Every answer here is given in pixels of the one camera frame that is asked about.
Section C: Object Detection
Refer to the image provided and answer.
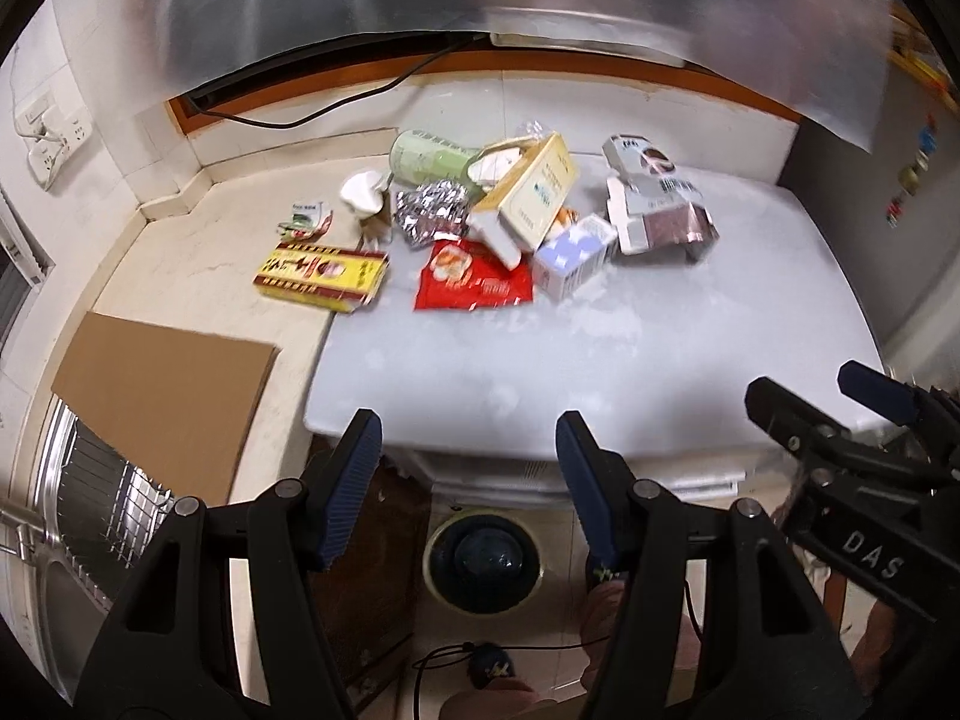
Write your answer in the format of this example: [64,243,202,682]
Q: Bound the blue white small carton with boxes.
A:
[532,215,617,302]

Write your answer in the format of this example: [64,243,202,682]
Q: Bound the red snack packet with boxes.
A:
[415,239,534,312]

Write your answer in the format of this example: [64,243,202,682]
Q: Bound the cream yellow cardboard box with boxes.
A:
[469,132,578,254]

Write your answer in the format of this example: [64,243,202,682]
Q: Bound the silver foil wrapper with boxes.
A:
[394,179,470,249]

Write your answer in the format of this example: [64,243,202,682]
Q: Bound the cream rimmed dark trash bin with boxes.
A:
[423,509,544,617]

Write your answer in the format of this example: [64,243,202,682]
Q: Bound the right blue slipper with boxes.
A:
[584,553,626,593]

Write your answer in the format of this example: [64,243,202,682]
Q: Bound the pink trouser right leg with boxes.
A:
[581,578,700,691]

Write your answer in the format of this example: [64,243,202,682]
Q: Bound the pink trouser leg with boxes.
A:
[581,578,700,691]
[438,678,553,720]

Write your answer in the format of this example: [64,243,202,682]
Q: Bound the brown cardboard sheet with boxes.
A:
[52,312,278,505]

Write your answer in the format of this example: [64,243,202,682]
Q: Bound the yellow red flat box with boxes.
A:
[254,242,389,314]

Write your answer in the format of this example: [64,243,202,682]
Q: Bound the metal dish rack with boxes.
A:
[2,398,174,608]

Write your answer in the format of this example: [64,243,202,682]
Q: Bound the pink trouser left leg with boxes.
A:
[438,678,553,720]

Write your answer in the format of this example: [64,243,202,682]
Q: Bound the small green white sachet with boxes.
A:
[277,202,334,242]

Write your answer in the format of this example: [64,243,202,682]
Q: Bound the white crumpled tissue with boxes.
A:
[338,169,389,221]

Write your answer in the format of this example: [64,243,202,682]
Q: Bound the green cylindrical canister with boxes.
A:
[389,130,478,190]

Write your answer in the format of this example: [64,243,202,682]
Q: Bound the silver reflective foil sheet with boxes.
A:
[149,0,892,148]

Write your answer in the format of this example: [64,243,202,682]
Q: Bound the thin black floor cable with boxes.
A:
[410,632,614,720]

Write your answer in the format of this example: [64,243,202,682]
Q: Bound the black power cable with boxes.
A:
[187,32,497,130]

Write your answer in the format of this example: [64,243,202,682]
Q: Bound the white wall socket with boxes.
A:
[14,91,93,190]

